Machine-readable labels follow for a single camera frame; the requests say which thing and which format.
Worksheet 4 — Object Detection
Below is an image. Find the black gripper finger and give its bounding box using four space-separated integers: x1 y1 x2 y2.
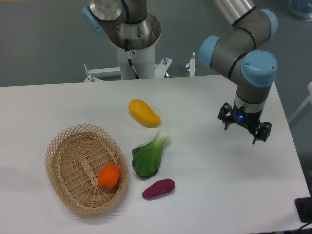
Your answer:
252 122 272 145
217 102 233 130

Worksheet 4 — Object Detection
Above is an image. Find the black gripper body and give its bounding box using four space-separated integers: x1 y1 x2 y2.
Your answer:
231 106 261 132

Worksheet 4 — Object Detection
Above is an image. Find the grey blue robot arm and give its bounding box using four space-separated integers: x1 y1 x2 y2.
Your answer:
81 0 278 142

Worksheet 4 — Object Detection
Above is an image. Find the woven wicker basket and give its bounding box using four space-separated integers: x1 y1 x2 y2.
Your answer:
45 123 129 215

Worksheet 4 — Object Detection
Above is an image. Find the black device at table edge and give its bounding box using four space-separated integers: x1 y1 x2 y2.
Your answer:
294 197 312 223

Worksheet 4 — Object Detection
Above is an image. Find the yellow mango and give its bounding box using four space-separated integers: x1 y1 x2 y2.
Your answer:
128 99 161 128

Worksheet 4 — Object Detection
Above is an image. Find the green bok choy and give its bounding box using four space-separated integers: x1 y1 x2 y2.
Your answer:
132 130 170 178

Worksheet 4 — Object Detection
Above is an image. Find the purple sweet potato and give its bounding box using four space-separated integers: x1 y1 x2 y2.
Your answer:
142 178 176 200

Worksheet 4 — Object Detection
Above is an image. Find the blue object in background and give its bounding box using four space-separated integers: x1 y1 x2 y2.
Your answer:
288 0 312 21

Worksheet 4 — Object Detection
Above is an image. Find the orange fruit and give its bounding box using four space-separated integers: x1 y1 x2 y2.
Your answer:
97 163 121 188

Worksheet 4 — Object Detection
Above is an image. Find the white frame at right edge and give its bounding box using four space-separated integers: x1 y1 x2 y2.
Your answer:
288 82 312 126

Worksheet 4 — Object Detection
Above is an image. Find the black cable on pedestal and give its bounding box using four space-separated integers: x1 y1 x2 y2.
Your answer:
124 38 141 80

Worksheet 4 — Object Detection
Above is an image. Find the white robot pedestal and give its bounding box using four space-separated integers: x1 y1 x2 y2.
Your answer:
83 14 197 83

